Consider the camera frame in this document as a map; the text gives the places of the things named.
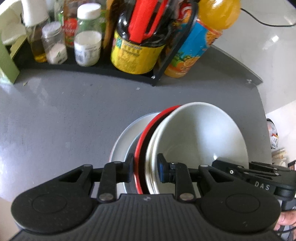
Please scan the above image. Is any smooth white bowl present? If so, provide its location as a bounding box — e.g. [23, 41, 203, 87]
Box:
[144, 102, 249, 194]

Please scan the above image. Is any red bowl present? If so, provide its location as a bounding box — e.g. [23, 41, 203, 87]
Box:
[133, 105, 181, 194]

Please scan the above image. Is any white bakery plate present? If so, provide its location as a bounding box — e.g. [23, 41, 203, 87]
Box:
[109, 112, 160, 197]

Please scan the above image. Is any right hand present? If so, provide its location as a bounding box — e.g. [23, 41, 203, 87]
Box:
[274, 210, 296, 231]

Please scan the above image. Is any brown round container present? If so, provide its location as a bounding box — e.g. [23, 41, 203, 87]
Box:
[266, 118, 279, 149]

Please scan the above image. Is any green box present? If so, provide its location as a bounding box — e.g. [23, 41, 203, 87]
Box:
[0, 41, 20, 85]

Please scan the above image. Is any dark soy sauce bottle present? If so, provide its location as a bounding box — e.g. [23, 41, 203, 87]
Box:
[110, 1, 174, 75]

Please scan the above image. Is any white cap seasoning jar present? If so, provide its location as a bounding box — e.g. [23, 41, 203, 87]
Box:
[74, 3, 102, 67]

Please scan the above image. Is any small salt shaker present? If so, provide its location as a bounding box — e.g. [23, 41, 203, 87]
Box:
[42, 21, 68, 65]

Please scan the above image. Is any orange juice bottle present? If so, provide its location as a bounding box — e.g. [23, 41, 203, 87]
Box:
[165, 1, 241, 78]

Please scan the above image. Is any green label sauce bottle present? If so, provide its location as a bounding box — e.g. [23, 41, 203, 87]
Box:
[63, 1, 79, 48]

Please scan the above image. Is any oil sprayer bottle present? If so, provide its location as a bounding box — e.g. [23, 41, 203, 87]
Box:
[21, 0, 50, 63]

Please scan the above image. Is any black wire rack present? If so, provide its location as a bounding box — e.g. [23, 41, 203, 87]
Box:
[3, 1, 198, 85]

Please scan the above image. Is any black power cable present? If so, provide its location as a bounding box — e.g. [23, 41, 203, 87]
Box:
[240, 7, 296, 28]

